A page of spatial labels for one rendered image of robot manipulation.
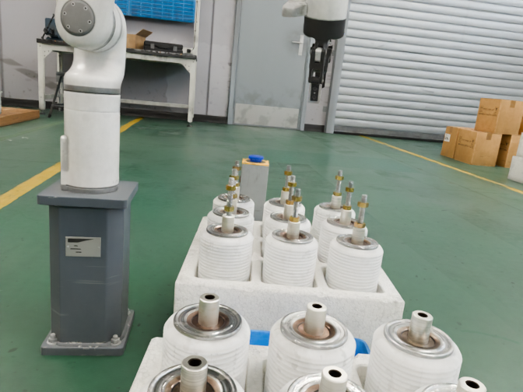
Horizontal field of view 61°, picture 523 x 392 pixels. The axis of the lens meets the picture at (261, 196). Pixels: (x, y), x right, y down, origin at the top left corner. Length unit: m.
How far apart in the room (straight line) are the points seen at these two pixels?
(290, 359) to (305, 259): 0.32
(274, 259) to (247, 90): 5.05
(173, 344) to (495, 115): 4.23
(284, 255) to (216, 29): 5.12
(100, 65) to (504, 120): 4.05
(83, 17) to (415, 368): 0.67
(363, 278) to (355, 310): 0.06
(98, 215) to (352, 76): 5.34
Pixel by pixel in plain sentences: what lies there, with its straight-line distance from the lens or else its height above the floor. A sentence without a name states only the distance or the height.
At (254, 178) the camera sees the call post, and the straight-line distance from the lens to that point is 1.16.
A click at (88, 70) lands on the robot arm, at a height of 0.51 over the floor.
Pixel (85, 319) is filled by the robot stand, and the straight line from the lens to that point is 0.90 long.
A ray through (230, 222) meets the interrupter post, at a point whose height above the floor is 0.27.
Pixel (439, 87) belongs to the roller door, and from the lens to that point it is 6.47.
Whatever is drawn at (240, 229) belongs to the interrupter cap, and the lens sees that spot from 0.81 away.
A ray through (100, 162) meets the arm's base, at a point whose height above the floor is 0.36.
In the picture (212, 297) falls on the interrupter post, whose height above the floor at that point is 0.28.
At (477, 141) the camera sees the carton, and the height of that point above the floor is 0.21.
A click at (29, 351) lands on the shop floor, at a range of 0.96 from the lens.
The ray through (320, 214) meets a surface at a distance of 1.02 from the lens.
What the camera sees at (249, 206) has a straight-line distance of 1.00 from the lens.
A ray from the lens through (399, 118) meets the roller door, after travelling 6.25.
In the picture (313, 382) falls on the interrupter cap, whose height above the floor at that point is 0.25.
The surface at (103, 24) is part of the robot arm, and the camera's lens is 0.79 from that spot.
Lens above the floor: 0.51
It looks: 14 degrees down
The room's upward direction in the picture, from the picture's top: 6 degrees clockwise
